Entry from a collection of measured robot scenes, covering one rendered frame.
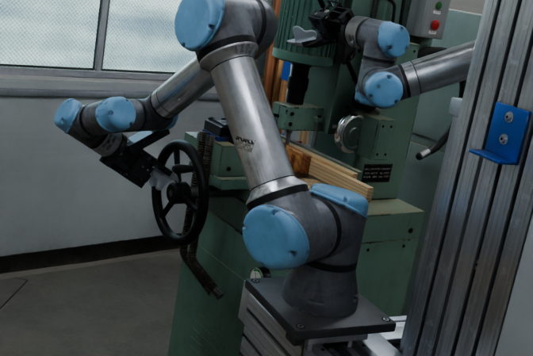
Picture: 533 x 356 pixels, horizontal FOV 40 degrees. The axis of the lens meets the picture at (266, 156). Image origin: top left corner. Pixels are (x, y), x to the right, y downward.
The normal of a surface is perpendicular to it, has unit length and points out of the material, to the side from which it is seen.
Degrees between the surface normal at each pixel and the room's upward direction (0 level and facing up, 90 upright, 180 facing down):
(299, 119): 90
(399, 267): 90
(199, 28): 84
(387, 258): 90
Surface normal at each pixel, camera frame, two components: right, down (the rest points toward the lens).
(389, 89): -0.02, 0.23
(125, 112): 0.75, -0.13
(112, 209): 0.65, 0.29
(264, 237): -0.60, 0.20
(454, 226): -0.88, -0.04
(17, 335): 0.17, -0.96
